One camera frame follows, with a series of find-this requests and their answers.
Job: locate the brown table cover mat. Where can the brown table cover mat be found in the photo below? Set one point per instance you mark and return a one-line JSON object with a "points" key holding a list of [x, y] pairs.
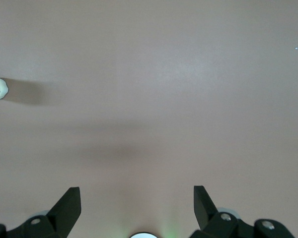
{"points": [[149, 74]]}

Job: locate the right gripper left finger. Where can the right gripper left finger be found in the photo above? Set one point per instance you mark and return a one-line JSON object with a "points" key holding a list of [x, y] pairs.
{"points": [[59, 218]]}

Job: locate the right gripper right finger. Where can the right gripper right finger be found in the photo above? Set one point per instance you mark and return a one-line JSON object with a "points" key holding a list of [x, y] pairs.
{"points": [[208, 220]]}

